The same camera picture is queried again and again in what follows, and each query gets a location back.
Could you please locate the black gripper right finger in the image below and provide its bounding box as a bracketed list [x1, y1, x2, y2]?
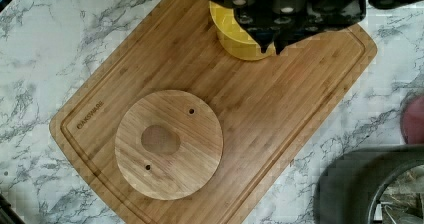
[274, 3, 366, 55]

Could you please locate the bamboo cutting board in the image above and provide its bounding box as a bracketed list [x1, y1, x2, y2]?
[50, 0, 377, 224]

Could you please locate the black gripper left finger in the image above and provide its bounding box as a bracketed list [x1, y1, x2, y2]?
[234, 4, 277, 53]

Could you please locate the red round object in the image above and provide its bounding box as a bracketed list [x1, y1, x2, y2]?
[401, 96, 424, 144]

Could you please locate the round wooden stand with peg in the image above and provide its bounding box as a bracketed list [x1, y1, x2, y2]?
[115, 90, 223, 200]

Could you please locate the yellow mug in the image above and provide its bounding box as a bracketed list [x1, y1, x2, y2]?
[209, 1, 275, 61]

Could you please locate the dark plant pot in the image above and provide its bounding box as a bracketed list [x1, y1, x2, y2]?
[313, 145, 424, 224]

